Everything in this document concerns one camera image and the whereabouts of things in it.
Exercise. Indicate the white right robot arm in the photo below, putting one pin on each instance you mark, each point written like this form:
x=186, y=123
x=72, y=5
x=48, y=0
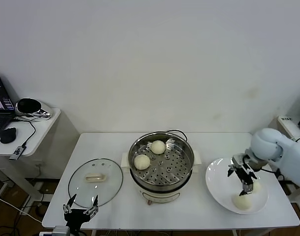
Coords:
x=265, y=143

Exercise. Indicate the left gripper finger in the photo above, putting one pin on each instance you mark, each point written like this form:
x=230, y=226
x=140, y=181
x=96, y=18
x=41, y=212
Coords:
x=66, y=207
x=91, y=211

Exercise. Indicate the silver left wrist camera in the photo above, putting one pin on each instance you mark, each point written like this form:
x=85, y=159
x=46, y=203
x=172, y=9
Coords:
x=60, y=231

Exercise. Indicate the white steamed baozi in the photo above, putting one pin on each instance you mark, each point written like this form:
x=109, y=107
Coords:
x=141, y=161
x=242, y=203
x=157, y=147
x=257, y=187

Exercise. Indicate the black computer mouse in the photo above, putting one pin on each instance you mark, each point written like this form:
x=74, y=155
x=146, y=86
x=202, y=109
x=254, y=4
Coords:
x=8, y=135

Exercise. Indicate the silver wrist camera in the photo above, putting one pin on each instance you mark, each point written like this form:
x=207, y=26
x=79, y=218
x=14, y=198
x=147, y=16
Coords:
x=60, y=231
x=239, y=158

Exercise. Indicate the white wall outlet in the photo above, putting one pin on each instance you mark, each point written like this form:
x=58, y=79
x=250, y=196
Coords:
x=39, y=164

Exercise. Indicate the dark round floor object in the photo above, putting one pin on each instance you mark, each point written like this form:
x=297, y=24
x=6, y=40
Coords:
x=40, y=209

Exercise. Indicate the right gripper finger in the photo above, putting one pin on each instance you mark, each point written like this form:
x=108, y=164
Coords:
x=247, y=188
x=231, y=170

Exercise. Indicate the cream electric cooker base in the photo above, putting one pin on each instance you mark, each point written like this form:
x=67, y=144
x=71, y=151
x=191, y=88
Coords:
x=162, y=196

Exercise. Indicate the white round plate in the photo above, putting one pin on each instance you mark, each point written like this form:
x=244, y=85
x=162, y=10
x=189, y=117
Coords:
x=216, y=177

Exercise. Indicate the small grey usb hub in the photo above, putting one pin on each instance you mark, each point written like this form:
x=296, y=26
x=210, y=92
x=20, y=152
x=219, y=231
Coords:
x=17, y=152

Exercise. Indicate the stainless steel steamer basket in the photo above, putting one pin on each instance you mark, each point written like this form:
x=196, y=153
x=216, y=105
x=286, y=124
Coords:
x=169, y=164

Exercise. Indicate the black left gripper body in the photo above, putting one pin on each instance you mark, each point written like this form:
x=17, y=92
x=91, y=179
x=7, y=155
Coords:
x=75, y=217

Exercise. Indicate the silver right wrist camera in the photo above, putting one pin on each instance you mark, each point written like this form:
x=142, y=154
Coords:
x=239, y=158

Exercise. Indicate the round glass pot lid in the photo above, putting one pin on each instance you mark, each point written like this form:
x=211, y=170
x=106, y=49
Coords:
x=96, y=177

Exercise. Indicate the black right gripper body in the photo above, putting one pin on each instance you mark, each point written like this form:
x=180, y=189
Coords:
x=244, y=175

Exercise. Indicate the white side table with laptop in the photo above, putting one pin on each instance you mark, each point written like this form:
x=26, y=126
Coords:
x=45, y=125

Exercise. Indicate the black open laptop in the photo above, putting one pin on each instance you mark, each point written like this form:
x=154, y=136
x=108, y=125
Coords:
x=0, y=98

